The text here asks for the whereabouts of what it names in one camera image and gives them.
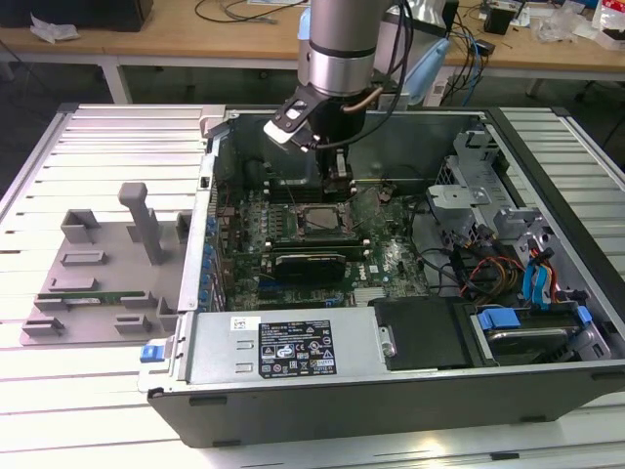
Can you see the green motherboard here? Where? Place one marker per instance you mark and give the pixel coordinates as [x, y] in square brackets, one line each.
[395, 264]

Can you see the blue card retention clip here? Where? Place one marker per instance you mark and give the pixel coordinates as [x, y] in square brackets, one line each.
[212, 226]
[204, 282]
[210, 252]
[208, 266]
[202, 296]

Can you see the silver drive cage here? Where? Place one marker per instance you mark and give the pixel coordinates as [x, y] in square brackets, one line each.
[459, 198]

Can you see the coin cell battery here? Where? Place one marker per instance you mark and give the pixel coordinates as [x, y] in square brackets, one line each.
[386, 196]

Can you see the blue case latch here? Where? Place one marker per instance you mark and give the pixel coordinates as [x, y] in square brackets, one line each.
[150, 353]

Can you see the small black box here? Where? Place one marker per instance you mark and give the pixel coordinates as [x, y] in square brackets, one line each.
[498, 22]

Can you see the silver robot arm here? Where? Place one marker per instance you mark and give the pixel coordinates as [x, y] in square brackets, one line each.
[337, 49]

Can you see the crumpled clear plastic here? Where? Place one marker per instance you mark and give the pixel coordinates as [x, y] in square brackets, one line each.
[51, 30]

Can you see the green RAM stick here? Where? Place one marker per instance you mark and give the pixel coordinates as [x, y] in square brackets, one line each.
[112, 296]

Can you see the silver CPU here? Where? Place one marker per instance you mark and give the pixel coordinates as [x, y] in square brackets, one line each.
[323, 220]

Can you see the metal locking lever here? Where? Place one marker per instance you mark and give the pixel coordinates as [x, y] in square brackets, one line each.
[292, 194]

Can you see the hard disk blue carrier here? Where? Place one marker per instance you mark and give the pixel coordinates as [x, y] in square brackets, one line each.
[498, 320]

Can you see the black plastic shroud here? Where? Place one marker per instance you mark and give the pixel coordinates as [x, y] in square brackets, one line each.
[420, 332]

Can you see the red white package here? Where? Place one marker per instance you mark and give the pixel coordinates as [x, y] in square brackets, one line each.
[610, 19]

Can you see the grey power supply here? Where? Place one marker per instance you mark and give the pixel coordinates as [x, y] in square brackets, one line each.
[220, 352]

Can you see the CPU socket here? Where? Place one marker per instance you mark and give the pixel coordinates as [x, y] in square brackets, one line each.
[299, 225]

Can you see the clear plastic bags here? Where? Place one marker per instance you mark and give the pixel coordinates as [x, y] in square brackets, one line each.
[561, 24]

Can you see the black PC case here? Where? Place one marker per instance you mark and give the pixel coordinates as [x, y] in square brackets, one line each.
[342, 410]

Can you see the black graphics card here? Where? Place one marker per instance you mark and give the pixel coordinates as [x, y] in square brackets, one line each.
[307, 268]

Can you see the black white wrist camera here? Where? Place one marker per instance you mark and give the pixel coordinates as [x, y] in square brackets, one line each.
[288, 122]

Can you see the wooden desk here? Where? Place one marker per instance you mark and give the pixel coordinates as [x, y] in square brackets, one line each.
[220, 41]

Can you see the grey parts rack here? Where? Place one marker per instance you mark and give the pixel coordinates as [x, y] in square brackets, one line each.
[112, 273]

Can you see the large black box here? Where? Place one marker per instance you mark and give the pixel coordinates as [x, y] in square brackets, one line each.
[73, 12]

